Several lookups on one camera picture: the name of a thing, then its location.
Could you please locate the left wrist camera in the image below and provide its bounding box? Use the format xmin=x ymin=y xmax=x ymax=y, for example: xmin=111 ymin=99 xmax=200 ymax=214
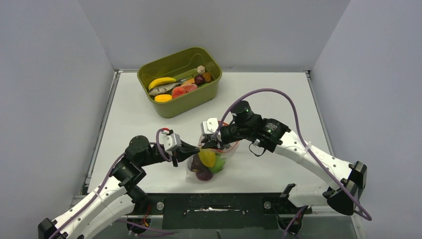
xmin=159 ymin=130 xmax=182 ymax=153

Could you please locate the yellow banana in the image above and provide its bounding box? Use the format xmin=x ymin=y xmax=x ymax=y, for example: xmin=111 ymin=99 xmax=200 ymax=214
xmin=148 ymin=77 xmax=177 ymax=90

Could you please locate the clear zip top bag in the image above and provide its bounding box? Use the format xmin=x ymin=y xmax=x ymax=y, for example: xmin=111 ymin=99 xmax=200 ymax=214
xmin=186 ymin=135 xmax=240 ymax=183

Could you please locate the green yellow mango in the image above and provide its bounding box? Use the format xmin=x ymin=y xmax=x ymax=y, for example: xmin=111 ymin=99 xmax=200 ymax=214
xmin=198 ymin=148 xmax=216 ymax=168

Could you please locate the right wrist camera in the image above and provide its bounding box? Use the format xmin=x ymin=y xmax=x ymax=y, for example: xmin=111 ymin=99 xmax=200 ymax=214
xmin=200 ymin=118 xmax=221 ymax=140

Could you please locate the green cabbage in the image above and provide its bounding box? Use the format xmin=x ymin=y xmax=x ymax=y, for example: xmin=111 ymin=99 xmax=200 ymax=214
xmin=209 ymin=156 xmax=226 ymax=174

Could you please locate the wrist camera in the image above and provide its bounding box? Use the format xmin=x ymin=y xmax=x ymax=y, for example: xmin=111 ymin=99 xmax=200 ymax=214
xmin=159 ymin=130 xmax=182 ymax=153
xmin=200 ymin=118 xmax=221 ymax=140

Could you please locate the orange peach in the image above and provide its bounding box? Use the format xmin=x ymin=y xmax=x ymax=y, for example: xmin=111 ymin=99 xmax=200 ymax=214
xmin=171 ymin=87 xmax=186 ymax=99

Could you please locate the dark plum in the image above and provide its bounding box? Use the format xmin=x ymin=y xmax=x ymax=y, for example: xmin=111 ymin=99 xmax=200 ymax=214
xmin=194 ymin=75 xmax=206 ymax=86

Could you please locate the pink peach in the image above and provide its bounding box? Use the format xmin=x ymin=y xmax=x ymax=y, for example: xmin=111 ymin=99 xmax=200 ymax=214
xmin=181 ymin=84 xmax=198 ymax=93

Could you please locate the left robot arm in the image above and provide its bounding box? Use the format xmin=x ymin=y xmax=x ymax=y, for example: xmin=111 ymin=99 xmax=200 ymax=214
xmin=38 ymin=133 xmax=200 ymax=239

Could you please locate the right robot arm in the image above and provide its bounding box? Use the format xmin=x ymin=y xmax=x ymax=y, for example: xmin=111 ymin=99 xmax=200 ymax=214
xmin=200 ymin=101 xmax=367 ymax=216

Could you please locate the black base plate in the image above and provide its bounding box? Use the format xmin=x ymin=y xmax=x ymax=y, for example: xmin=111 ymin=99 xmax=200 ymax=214
xmin=128 ymin=193 xmax=300 ymax=230

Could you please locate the purple red onion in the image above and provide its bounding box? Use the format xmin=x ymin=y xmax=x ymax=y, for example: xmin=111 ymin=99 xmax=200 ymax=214
xmin=195 ymin=169 xmax=213 ymax=182

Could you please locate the small orange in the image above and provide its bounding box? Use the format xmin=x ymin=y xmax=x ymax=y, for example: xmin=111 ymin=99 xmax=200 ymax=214
xmin=202 ymin=72 xmax=212 ymax=83

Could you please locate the green plastic bin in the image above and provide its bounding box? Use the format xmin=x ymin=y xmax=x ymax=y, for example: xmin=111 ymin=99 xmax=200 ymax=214
xmin=137 ymin=47 xmax=222 ymax=119

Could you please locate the grey toy fish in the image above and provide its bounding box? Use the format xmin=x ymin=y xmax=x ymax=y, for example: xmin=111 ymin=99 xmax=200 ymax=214
xmin=148 ymin=82 xmax=182 ymax=97

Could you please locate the orange carrot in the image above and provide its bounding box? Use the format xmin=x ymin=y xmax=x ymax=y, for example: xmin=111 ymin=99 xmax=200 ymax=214
xmin=182 ymin=78 xmax=195 ymax=85

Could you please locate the white garlic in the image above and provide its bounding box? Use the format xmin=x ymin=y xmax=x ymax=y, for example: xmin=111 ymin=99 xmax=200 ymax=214
xmin=197 ymin=65 xmax=206 ymax=75

